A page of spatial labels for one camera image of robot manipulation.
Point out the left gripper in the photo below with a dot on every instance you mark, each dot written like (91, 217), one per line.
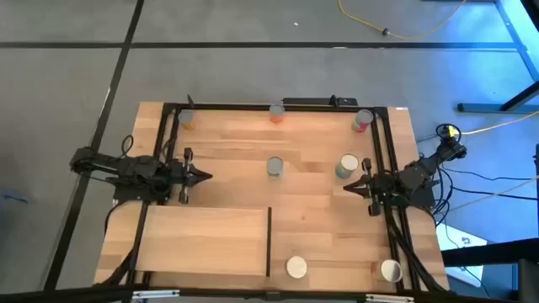
(185, 177)

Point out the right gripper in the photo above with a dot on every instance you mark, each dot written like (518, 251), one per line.
(381, 187)

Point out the teal can with white lid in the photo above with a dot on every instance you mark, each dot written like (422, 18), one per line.
(347, 165)

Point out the pink green soup can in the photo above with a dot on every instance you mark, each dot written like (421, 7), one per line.
(362, 120)

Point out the white rimmed multicolour can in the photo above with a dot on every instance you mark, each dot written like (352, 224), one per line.
(389, 270)

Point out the small orange patterned can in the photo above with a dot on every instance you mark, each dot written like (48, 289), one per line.
(276, 113)

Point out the blue green can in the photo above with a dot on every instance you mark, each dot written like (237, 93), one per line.
(296, 267)

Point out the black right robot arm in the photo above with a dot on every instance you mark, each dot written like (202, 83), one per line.
(417, 172)

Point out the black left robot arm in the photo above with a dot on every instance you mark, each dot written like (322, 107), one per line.
(130, 168)

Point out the wooden shelf board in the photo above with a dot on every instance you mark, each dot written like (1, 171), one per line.
(202, 240)

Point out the white can, red green print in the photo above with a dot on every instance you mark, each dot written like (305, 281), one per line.
(275, 166)

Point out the yellow plug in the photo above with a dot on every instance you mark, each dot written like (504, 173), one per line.
(450, 130)

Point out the white box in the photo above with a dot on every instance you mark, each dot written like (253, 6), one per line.
(459, 240)

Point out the black desk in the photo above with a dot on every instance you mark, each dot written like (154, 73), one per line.
(488, 254)

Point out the black rig crossbar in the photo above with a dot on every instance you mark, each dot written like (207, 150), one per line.
(63, 296)

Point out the black aluminium table frame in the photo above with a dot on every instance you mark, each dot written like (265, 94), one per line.
(231, 107)

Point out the black bracket box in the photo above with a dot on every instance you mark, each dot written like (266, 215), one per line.
(316, 101)

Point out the silver metal bracket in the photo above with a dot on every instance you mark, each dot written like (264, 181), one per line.
(389, 298)
(156, 293)

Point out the blue desk frame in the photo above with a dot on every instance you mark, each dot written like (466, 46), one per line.
(497, 107)

